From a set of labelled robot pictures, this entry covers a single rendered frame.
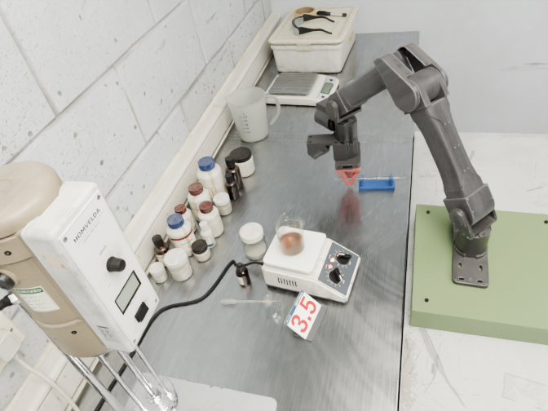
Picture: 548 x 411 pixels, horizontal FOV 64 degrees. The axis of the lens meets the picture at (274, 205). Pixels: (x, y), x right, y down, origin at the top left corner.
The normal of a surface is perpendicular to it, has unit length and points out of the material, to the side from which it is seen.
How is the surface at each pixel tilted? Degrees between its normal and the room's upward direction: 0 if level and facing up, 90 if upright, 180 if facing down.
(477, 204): 54
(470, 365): 0
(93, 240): 90
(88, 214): 90
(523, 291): 1
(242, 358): 0
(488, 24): 90
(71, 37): 90
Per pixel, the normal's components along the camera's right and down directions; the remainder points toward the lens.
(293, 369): -0.15, -0.73
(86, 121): 0.96, 0.07
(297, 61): -0.30, 0.72
